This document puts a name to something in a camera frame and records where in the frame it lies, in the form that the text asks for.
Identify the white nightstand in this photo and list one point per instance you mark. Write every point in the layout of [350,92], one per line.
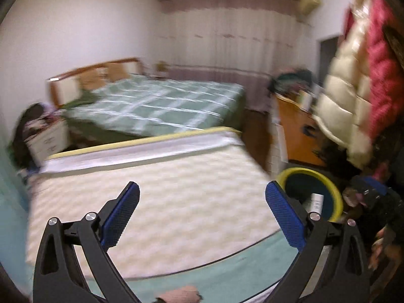
[49,142]

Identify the cardboard box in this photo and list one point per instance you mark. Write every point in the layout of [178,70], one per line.
[161,68]

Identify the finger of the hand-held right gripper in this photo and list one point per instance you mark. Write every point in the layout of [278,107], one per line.
[374,185]

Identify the white and mauve curtain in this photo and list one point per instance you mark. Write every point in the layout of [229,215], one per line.
[233,44]

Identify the red quilted jacket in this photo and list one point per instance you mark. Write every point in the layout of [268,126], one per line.
[383,79]

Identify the black jacket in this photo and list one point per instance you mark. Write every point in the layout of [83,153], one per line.
[25,132]

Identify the wooden desk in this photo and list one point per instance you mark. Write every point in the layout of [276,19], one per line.
[295,132]

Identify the pink fuzzy cloth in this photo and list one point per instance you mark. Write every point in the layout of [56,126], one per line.
[180,294]

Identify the wooden bed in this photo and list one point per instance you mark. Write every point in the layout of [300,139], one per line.
[68,88]

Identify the yellow rimmed trash bin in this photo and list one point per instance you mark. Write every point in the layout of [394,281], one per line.
[336,195]

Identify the green plaid bed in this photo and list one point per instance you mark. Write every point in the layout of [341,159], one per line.
[164,104]

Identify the pile of folded clothes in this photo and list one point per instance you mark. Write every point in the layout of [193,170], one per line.
[293,80]

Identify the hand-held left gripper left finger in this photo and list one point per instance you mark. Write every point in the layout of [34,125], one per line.
[121,214]

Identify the cream down jacket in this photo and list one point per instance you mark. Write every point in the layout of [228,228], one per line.
[344,107]

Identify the person's right hand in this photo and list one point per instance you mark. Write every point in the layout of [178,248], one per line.
[380,252]

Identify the sliding door wardrobe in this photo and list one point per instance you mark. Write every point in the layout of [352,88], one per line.
[9,211]

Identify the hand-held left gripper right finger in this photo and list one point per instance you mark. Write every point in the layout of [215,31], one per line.
[285,217]

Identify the small dark blue object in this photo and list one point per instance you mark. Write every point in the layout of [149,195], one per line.
[309,132]

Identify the brown pillow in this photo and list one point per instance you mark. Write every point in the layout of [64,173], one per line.
[116,72]
[91,81]

